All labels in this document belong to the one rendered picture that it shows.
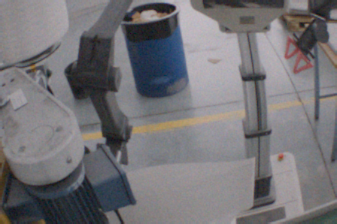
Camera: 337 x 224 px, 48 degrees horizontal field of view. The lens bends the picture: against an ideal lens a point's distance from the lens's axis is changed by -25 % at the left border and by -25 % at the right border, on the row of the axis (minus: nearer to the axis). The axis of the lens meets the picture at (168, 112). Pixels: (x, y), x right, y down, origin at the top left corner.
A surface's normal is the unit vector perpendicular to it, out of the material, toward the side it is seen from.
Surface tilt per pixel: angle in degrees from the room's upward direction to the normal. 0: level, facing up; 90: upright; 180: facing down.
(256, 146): 90
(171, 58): 93
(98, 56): 82
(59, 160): 90
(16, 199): 0
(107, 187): 90
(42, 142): 0
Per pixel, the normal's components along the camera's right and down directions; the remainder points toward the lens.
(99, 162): -0.18, -0.82
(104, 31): 0.05, -0.66
